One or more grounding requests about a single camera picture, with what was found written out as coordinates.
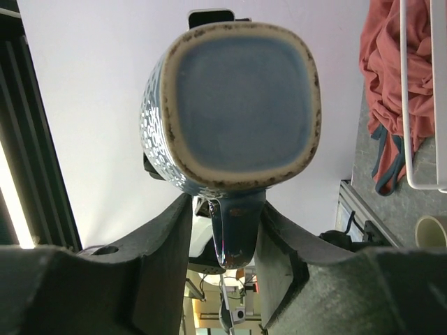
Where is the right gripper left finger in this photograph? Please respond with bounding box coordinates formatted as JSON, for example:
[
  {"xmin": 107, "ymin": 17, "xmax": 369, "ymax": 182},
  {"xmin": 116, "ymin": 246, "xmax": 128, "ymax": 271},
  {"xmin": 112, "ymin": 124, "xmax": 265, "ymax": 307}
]
[{"xmin": 45, "ymin": 193, "xmax": 193, "ymax": 335}]

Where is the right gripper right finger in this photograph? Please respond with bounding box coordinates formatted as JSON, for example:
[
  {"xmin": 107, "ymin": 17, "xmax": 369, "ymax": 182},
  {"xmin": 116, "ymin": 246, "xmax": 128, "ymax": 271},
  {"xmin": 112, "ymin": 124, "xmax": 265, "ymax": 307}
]
[{"xmin": 254, "ymin": 204, "xmax": 354, "ymax": 329}]

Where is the olive green small cup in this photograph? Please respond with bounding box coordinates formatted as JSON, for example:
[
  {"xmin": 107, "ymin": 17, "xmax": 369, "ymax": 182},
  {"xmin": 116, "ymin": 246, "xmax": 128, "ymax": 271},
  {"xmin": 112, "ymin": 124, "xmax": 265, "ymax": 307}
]
[{"xmin": 415, "ymin": 216, "xmax": 446, "ymax": 248}]

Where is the grey blue mug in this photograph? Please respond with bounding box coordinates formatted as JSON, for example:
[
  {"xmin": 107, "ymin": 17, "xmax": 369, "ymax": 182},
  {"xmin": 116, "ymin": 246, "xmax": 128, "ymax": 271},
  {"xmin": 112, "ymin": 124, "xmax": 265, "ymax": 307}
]
[{"xmin": 139, "ymin": 21, "xmax": 322, "ymax": 269}]

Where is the white wire dish rack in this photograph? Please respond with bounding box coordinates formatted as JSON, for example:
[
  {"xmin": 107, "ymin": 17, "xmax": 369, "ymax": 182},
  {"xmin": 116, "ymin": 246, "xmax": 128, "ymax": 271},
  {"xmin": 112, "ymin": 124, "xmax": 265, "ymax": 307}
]
[{"xmin": 399, "ymin": 1, "xmax": 446, "ymax": 193}]

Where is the red cloth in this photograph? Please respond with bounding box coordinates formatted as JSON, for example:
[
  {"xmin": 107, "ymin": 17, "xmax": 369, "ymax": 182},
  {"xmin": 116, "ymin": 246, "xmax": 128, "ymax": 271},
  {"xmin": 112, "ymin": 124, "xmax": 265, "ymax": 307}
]
[{"xmin": 359, "ymin": 0, "xmax": 436, "ymax": 196}]

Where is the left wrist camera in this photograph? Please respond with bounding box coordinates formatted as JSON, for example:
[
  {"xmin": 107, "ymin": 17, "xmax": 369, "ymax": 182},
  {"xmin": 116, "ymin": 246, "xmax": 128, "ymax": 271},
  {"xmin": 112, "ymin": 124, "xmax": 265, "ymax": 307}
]
[{"xmin": 188, "ymin": 8, "xmax": 251, "ymax": 29}]

